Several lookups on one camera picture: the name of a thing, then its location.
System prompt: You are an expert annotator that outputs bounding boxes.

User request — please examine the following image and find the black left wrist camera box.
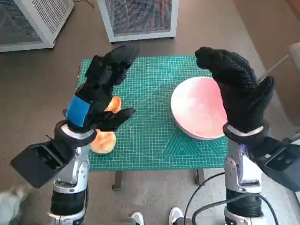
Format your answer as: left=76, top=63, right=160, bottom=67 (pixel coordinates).
left=9, top=138, right=78, bottom=189

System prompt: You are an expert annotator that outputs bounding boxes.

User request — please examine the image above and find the grey table leg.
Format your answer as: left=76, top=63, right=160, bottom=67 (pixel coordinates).
left=112, top=170, right=128, bottom=192
left=190, top=168, right=206, bottom=187

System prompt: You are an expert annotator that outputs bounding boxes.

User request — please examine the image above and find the long braided toy bread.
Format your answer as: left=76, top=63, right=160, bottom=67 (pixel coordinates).
left=104, top=96, right=122, bottom=113

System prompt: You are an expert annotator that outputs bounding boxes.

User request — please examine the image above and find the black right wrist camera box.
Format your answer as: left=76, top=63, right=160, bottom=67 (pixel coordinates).
left=248, top=135, right=300, bottom=192

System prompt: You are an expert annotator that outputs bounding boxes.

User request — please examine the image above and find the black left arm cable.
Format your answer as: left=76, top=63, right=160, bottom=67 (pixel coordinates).
left=84, top=185, right=91, bottom=214

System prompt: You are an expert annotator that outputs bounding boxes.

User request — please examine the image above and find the white foot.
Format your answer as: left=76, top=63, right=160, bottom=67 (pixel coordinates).
left=169, top=207, right=185, bottom=225
left=131, top=212, right=145, bottom=225

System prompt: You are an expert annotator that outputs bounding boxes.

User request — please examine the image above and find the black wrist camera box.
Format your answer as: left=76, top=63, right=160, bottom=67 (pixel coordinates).
left=248, top=135, right=300, bottom=192
left=9, top=138, right=78, bottom=189

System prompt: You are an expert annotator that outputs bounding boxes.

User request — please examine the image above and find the narrow white mesh cabinet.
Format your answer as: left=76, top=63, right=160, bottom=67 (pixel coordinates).
left=97, top=0, right=180, bottom=43

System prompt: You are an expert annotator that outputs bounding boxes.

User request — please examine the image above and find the thin black floor cable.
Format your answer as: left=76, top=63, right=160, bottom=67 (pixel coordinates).
left=74, top=0, right=95, bottom=10

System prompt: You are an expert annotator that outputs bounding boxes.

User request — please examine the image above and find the pink bowl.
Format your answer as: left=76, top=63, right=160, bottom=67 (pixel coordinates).
left=170, top=76, right=229, bottom=141

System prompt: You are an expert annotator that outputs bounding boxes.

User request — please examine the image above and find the pale blurred object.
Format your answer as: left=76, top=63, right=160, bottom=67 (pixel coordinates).
left=0, top=185, right=31, bottom=225

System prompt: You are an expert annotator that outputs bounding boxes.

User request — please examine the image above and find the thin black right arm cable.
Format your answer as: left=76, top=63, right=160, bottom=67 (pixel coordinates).
left=183, top=172, right=226, bottom=225

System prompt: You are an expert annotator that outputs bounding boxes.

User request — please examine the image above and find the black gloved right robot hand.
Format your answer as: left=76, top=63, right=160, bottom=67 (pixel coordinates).
left=195, top=46, right=276, bottom=134

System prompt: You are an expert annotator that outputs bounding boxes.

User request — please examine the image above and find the wide white mesh cabinet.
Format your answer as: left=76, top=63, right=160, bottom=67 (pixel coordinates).
left=0, top=0, right=75, bottom=53

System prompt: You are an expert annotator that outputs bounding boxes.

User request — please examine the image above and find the green cutting mat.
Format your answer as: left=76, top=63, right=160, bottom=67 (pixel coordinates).
left=78, top=55, right=229, bottom=172

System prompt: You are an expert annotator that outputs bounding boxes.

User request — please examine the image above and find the white left foot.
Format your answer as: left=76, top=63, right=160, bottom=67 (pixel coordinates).
left=131, top=212, right=145, bottom=225

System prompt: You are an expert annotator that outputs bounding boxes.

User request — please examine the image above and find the round toy bread bun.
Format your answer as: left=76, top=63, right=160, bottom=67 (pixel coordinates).
left=90, top=130, right=117, bottom=155

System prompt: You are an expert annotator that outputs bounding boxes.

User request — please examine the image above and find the white right foot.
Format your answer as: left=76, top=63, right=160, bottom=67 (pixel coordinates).
left=169, top=207, right=185, bottom=225

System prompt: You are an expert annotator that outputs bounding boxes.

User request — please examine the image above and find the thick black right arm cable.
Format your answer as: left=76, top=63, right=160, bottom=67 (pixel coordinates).
left=192, top=195, right=279, bottom=225

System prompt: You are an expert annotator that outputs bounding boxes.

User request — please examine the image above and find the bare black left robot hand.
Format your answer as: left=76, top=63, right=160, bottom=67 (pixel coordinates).
left=63, top=44, right=139, bottom=134

